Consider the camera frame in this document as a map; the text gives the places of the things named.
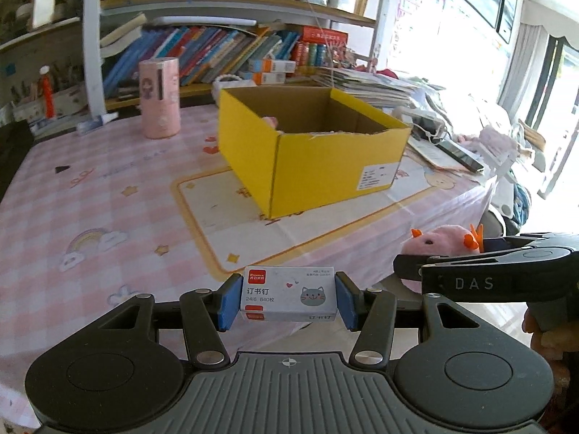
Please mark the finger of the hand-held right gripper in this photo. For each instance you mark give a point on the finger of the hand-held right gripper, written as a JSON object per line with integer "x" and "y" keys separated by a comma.
{"x": 409, "y": 267}
{"x": 543, "y": 239}

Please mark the small spray bottle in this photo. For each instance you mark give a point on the small spray bottle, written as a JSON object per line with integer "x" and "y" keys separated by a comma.
{"x": 92, "y": 124}

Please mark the black smartphone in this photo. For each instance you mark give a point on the black smartphone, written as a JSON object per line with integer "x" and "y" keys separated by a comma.
{"x": 461, "y": 156}

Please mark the white bead basket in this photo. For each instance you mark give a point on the white bead basket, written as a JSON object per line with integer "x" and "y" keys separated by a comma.
{"x": 226, "y": 82}

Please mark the pink humidifier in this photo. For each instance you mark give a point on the pink humidifier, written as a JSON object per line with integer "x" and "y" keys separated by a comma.
{"x": 158, "y": 108}

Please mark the stack of white books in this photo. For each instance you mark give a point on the stack of white books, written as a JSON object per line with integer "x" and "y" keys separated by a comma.
{"x": 122, "y": 34}

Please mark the stack of magazines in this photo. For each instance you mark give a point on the stack of magazines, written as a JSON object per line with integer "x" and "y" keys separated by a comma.
{"x": 371, "y": 86}

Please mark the paper sheets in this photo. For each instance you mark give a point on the paper sheets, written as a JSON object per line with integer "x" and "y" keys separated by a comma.
{"x": 425, "y": 151}

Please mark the alphabet wall poster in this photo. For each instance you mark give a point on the alphabet wall poster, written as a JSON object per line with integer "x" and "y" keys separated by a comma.
{"x": 420, "y": 9}

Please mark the red cloth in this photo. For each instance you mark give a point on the red cloth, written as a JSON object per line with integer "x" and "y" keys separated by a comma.
{"x": 386, "y": 73}

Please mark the red tassel ornament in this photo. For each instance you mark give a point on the red tassel ornament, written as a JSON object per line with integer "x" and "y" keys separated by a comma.
{"x": 47, "y": 95}

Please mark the small black framed picture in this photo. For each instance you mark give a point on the small black framed picture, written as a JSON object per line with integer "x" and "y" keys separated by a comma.
{"x": 507, "y": 13}

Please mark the blue cloth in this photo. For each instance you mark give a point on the blue cloth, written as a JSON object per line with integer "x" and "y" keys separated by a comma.
{"x": 521, "y": 203}

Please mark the white power strip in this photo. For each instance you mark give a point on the white power strip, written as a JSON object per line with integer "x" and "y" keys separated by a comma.
{"x": 429, "y": 129}

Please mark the white pen holder box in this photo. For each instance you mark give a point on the white pen holder box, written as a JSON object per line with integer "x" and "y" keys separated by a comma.
{"x": 70, "y": 99}
{"x": 27, "y": 110}

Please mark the small orange white box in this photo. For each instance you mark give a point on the small orange white box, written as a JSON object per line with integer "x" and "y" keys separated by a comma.
{"x": 269, "y": 78}
{"x": 276, "y": 66}

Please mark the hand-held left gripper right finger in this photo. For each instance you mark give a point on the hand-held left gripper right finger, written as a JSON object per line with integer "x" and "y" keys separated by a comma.
{"x": 346, "y": 303}

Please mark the pink paw plush toy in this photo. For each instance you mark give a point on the pink paw plush toy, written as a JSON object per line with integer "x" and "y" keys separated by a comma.
{"x": 271, "y": 122}

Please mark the grey curtain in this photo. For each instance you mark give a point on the grey curtain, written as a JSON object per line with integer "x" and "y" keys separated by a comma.
{"x": 520, "y": 68}

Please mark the pink axolotl plush toy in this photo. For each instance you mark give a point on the pink axolotl plush toy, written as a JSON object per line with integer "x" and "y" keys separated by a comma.
{"x": 443, "y": 239}

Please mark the row of colourful books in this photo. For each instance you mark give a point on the row of colourful books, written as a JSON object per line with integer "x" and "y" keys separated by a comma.
{"x": 217, "y": 49}

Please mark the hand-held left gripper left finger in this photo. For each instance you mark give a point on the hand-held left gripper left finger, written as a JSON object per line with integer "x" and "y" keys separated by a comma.
{"x": 228, "y": 300}

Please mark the pink checkered tablecloth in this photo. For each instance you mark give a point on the pink checkered tablecloth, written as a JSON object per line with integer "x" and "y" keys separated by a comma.
{"x": 113, "y": 208}

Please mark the black electronic keyboard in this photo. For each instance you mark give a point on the black electronic keyboard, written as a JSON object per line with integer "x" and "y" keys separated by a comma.
{"x": 13, "y": 153}

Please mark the red book box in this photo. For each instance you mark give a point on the red book box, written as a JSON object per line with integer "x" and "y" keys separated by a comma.
{"x": 325, "y": 36}

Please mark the yellow cardboard box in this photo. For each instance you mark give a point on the yellow cardboard box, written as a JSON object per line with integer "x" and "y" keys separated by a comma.
{"x": 325, "y": 176}

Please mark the white staple box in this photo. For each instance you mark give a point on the white staple box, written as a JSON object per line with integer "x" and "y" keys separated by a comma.
{"x": 280, "y": 294}

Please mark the pink fluffy cloth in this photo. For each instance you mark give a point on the pink fluffy cloth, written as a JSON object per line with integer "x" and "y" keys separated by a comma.
{"x": 495, "y": 138}

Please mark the person's right hand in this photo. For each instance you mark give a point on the person's right hand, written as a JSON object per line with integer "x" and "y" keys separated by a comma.
{"x": 543, "y": 325}

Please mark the white shelf unit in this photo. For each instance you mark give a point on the white shelf unit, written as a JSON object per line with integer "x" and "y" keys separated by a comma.
{"x": 92, "y": 54}

